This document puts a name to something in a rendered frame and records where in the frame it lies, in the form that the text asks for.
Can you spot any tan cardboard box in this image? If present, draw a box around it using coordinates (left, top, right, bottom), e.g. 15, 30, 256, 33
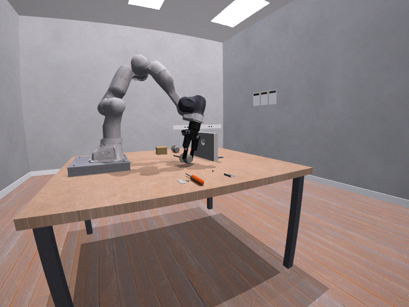
157, 146, 167, 155

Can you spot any grey door knob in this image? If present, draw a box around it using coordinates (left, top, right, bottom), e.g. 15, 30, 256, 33
171, 145, 180, 153
173, 153, 193, 164

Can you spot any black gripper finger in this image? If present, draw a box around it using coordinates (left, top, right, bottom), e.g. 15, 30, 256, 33
190, 134, 200, 158
182, 131, 195, 159

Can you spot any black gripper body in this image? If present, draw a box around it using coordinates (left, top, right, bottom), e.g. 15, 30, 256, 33
188, 121, 201, 139

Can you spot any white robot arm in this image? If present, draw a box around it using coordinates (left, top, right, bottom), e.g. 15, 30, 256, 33
89, 55, 206, 163

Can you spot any orange-handled screwdriver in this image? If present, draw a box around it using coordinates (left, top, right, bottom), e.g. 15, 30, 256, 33
185, 173, 204, 186

